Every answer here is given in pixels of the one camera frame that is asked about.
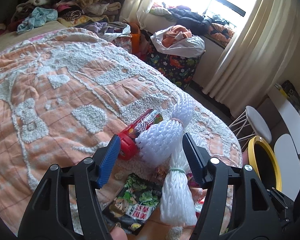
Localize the pile of clothes on bed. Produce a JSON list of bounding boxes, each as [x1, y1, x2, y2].
[[10, 0, 125, 30]]

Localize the white chair back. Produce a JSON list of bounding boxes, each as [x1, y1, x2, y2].
[[274, 134, 300, 201]]

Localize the yellow rimmed black trash bin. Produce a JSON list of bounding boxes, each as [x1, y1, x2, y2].
[[247, 136, 282, 191]]

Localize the person's left hand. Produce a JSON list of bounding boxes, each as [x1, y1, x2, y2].
[[110, 226, 128, 240]]

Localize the clothes on window sill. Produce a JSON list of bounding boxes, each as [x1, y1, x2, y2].
[[149, 3, 235, 48]]

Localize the green black snack packet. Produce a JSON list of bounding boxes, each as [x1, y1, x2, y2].
[[103, 173, 162, 235]]

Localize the dinosaur print laundry basket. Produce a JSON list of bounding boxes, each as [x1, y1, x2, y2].
[[145, 45, 202, 90]]

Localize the dark bag on desk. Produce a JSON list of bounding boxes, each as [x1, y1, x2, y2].
[[281, 80, 300, 114]]

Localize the white foam fruit net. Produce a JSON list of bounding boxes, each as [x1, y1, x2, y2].
[[135, 93, 194, 167]]

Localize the cream curtain right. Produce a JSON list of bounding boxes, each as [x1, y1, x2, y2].
[[203, 0, 300, 117]]

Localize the orange white patterned bedspread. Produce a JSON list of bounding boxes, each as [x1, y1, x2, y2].
[[0, 27, 243, 238]]

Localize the white vanity desk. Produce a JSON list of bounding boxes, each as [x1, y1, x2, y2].
[[268, 86, 300, 155]]

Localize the light blue garment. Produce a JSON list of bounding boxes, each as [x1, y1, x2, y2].
[[16, 7, 58, 35]]

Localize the white wire frame stool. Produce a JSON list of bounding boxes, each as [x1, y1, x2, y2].
[[229, 106, 272, 152]]

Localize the white plastic bag with clothes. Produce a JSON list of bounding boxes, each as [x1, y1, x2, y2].
[[151, 25, 205, 58]]

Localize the orange plastic bag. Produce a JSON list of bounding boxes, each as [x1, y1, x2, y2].
[[129, 23, 141, 54]]

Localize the red snack tube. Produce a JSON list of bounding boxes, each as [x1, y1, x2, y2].
[[117, 109, 163, 160]]

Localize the floral fabric bag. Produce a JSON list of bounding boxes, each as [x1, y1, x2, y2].
[[112, 36, 132, 53]]

